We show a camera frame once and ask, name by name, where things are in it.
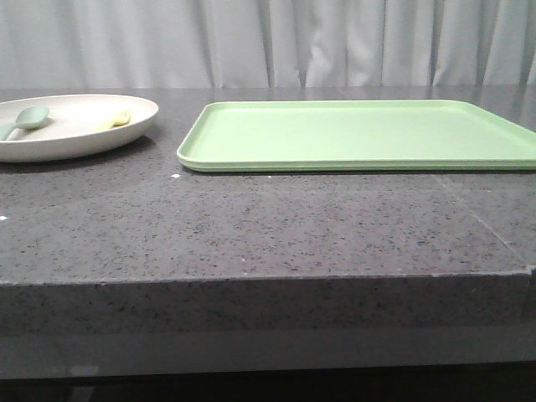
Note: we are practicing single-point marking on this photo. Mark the yellow plastic fork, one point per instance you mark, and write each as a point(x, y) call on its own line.
point(120, 118)

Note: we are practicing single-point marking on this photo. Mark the grey pleated curtain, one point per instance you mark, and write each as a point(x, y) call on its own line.
point(265, 44)

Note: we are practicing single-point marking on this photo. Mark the white round plate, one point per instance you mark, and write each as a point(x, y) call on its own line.
point(70, 129)

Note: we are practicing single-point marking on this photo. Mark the light green serving tray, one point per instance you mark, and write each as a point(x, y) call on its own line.
point(356, 135)

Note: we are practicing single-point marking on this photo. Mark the pale green plastic spoon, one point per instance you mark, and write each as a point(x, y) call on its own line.
point(30, 118)

